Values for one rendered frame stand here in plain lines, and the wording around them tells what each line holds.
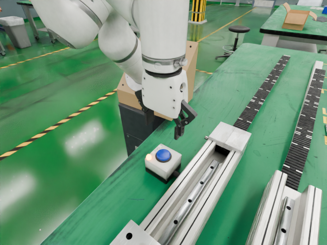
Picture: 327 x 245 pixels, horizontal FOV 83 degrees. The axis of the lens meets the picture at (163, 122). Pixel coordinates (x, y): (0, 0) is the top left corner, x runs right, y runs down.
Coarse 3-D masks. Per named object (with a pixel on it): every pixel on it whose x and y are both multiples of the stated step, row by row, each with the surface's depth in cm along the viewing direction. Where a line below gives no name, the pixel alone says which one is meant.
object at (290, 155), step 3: (288, 153) 59; (288, 156) 59; (291, 156) 59; (294, 156) 58; (297, 156) 58; (294, 159) 58; (297, 159) 58; (300, 159) 58; (303, 159) 57; (300, 162) 57; (303, 162) 57
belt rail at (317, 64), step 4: (316, 64) 117; (320, 64) 117; (320, 68) 112; (312, 72) 107; (312, 76) 103; (308, 84) 101; (308, 88) 92; (304, 100) 85; (300, 112) 79; (296, 124) 74
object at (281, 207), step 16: (272, 176) 48; (272, 192) 42; (288, 192) 47; (304, 192) 45; (320, 192) 42; (272, 208) 40; (288, 208) 42; (304, 208) 40; (320, 208) 40; (256, 224) 39; (272, 224) 37; (288, 224) 40; (304, 224) 37; (256, 240) 35; (272, 240) 38; (288, 240) 38; (304, 240) 35
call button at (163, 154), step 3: (159, 150) 54; (162, 150) 54; (165, 150) 54; (159, 153) 53; (162, 153) 53; (165, 153) 53; (168, 153) 53; (159, 156) 52; (162, 156) 52; (165, 156) 52; (168, 156) 52; (159, 159) 52; (162, 159) 52; (165, 159) 52
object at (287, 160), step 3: (285, 159) 58; (288, 159) 58; (291, 159) 58; (288, 162) 58; (291, 162) 57; (294, 162) 57; (297, 162) 57; (294, 165) 57; (297, 165) 56; (300, 165) 57; (303, 165) 56; (303, 168) 56
